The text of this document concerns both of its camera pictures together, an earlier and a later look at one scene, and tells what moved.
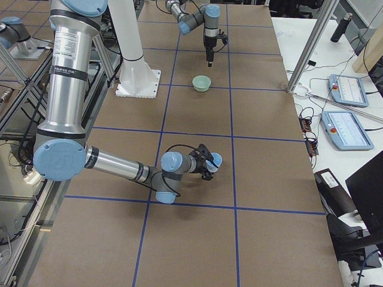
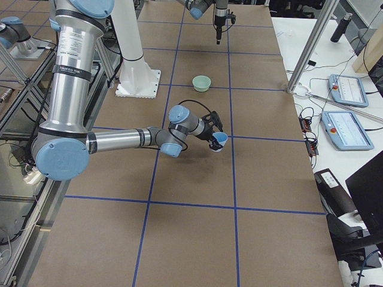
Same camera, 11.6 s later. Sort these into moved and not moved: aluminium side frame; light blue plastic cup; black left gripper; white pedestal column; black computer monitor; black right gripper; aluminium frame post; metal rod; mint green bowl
Moved: black right gripper; light blue plastic cup; black left gripper
Not moved: aluminium side frame; aluminium frame post; metal rod; mint green bowl; black computer monitor; white pedestal column
